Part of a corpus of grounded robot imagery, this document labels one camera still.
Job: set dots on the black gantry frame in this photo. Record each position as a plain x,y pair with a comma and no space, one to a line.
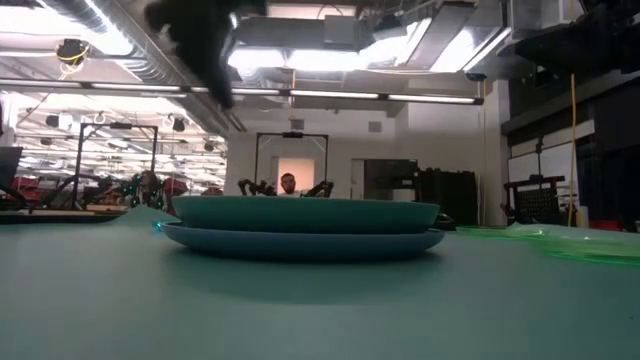
78,165
256,160

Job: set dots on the dark open shelf unit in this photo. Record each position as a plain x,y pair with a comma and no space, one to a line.
390,180

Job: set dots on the black background robot arm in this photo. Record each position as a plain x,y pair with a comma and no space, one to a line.
255,188
320,189

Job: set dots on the dark monitor screen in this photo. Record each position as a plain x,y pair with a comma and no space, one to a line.
9,167

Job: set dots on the green translucent plastic plate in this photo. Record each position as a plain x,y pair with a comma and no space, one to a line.
500,231

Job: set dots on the dark teal plastic plate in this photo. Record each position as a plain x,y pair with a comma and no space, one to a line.
300,215

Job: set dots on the small black round object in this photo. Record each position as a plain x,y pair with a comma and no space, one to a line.
445,221

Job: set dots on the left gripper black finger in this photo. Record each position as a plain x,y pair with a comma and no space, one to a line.
220,75

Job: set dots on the green table mat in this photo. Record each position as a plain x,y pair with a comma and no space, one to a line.
320,310

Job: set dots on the long ceiling light bar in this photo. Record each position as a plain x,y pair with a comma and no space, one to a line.
330,94

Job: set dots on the red bin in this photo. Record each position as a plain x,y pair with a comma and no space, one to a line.
605,225

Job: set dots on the person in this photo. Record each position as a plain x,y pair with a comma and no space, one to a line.
149,185
288,184

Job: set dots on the blue plastic plate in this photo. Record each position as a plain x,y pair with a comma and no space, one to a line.
300,247

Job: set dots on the black cabinet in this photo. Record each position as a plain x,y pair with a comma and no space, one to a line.
447,197

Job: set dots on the black wheeled cart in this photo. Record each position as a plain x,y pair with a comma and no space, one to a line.
535,200

